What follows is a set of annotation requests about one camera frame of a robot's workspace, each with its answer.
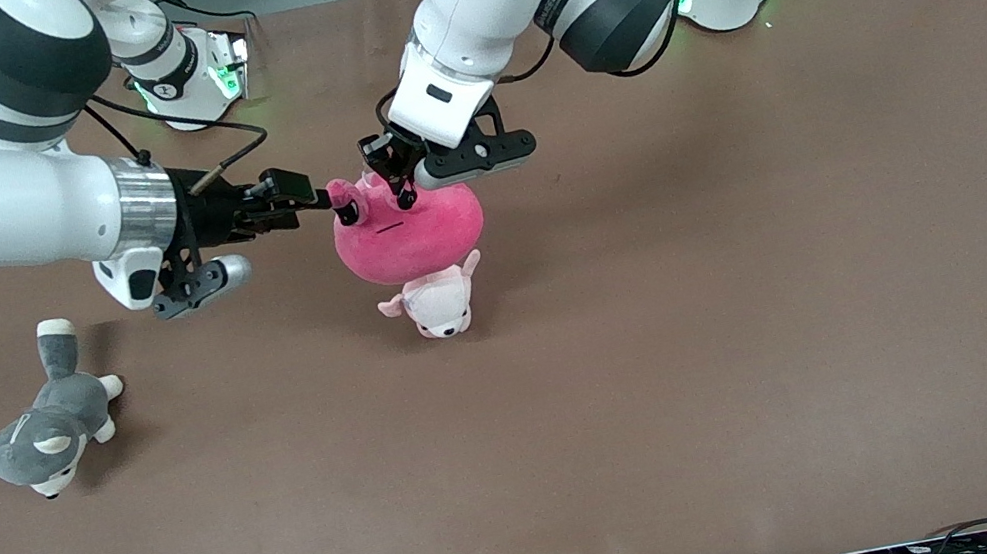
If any round hot pink plush toy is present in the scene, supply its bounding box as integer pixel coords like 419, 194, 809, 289
323, 154, 494, 294

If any pale pink white plush puppy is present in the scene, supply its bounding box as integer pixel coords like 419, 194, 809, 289
370, 249, 496, 350

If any grey white husky plush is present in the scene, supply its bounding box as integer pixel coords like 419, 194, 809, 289
0, 309, 142, 509

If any brown table cover sheet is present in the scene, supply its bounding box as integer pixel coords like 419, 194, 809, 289
0, 0, 987, 554

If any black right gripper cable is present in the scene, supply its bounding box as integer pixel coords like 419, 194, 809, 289
78, 65, 278, 213

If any black right arm base cable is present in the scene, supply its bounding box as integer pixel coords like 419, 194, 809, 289
130, 0, 264, 76

